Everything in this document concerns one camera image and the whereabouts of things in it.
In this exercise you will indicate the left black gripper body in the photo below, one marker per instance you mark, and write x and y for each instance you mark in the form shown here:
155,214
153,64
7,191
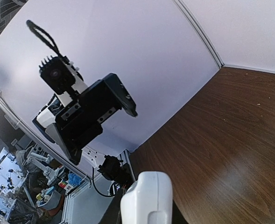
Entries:
96,104

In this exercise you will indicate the right aluminium frame post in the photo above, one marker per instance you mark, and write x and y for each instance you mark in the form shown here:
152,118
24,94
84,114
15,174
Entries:
199,31

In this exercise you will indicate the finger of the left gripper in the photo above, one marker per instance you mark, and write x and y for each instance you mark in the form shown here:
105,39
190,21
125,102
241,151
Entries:
68,136

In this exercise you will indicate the white remote control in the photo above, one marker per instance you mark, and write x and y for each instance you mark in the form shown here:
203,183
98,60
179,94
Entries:
149,200

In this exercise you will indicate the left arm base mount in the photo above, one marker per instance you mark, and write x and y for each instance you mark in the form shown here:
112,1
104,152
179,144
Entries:
111,169

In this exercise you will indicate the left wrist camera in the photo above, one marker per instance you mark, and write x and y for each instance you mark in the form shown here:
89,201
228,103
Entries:
62,77

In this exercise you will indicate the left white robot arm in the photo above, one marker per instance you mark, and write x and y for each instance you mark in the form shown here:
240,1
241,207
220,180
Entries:
46,119

